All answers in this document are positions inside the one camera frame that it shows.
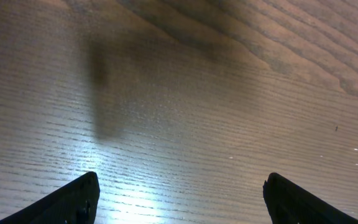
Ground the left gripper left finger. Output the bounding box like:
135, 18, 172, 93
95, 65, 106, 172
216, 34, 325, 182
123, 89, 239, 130
0, 172, 100, 224

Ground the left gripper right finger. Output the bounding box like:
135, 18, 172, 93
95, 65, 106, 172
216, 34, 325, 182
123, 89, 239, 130
263, 172, 358, 224

